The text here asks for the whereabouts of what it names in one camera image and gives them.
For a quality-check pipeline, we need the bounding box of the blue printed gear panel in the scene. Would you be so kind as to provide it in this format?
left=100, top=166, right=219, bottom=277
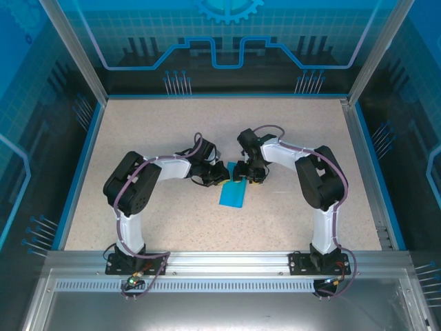
left=54, top=0, right=406, bottom=97

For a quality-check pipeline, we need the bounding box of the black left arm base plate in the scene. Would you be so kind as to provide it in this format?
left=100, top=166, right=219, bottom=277
left=105, top=252, right=170, bottom=277

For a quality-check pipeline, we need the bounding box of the blue table edge strip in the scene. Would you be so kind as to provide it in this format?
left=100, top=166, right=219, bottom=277
left=353, top=102, right=409, bottom=251
left=57, top=101, right=108, bottom=252

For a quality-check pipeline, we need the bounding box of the blue printed side panel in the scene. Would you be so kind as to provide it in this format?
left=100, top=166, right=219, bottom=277
left=347, top=0, right=441, bottom=331
left=0, top=0, right=106, bottom=331

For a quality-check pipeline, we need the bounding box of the aluminium cross beam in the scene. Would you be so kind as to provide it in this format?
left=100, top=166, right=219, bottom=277
left=46, top=250, right=413, bottom=277

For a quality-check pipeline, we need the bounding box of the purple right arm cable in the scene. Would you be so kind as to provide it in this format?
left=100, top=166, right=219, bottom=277
left=253, top=123, right=359, bottom=301

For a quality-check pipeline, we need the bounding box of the aluminium frame post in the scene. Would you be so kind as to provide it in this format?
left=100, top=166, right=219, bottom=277
left=346, top=0, right=417, bottom=106
left=38, top=0, right=110, bottom=104

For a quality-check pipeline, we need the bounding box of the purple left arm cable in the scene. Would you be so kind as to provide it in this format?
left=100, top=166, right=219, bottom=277
left=113, top=132, right=207, bottom=301

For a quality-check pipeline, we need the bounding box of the slotted aluminium cable strip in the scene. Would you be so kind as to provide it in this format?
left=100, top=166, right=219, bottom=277
left=54, top=279, right=407, bottom=294

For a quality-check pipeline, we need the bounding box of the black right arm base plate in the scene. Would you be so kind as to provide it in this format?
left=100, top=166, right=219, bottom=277
left=288, top=251, right=352, bottom=277

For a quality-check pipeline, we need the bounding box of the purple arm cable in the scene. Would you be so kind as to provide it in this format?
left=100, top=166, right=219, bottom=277
left=253, top=123, right=359, bottom=301
left=113, top=132, right=207, bottom=301

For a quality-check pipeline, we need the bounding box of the aluminium side rail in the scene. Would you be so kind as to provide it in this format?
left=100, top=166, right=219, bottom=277
left=339, top=98, right=397, bottom=251

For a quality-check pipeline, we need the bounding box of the thin black left camera cable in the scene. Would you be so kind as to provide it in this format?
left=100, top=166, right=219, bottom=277
left=191, top=174, right=212, bottom=189

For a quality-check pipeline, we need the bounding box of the blue cloth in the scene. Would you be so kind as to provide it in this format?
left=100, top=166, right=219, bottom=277
left=218, top=161, right=248, bottom=209

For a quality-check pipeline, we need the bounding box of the grey sheet metal tray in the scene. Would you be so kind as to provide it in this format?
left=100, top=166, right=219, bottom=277
left=20, top=268, right=431, bottom=331

